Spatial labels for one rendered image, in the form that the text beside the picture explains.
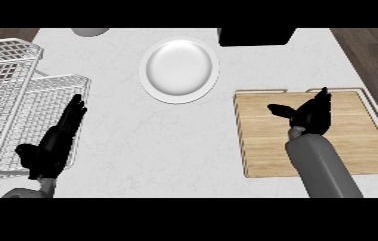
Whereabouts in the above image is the white wire basket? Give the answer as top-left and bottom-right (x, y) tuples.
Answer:
(0, 37), (93, 179)

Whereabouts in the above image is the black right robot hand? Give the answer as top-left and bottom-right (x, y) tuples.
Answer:
(265, 86), (332, 136)

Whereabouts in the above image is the black appliance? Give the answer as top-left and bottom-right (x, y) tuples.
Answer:
(215, 28), (298, 48)

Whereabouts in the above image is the grey round object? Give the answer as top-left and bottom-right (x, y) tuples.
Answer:
(69, 28), (110, 38)

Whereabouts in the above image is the wooden tray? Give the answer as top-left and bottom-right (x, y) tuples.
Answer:
(231, 87), (378, 179)

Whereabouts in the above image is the white oval plate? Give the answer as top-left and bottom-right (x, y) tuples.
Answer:
(137, 35), (221, 105)

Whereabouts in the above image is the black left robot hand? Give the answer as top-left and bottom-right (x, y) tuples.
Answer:
(14, 93), (88, 181)

